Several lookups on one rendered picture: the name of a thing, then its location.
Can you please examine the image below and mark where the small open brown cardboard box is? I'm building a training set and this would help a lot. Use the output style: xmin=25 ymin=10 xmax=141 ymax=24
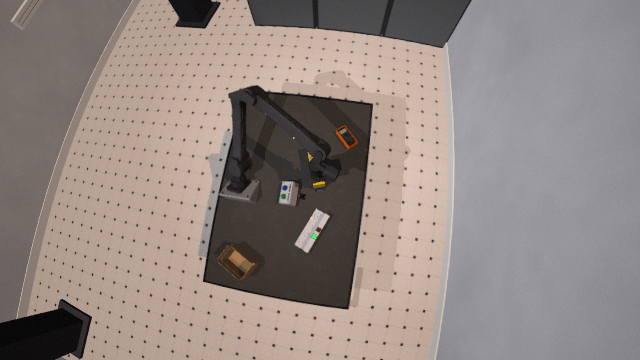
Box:
xmin=218 ymin=244 xmax=260 ymax=280

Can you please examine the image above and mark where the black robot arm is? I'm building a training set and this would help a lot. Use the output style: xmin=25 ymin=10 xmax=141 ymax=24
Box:
xmin=227 ymin=85 xmax=342 ymax=194

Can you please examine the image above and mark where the white key housing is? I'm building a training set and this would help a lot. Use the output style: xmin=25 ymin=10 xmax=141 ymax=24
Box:
xmin=279 ymin=181 xmax=306 ymax=207

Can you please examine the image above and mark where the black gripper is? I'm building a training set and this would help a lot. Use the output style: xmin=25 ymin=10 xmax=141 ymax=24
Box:
xmin=309 ymin=166 xmax=326 ymax=184

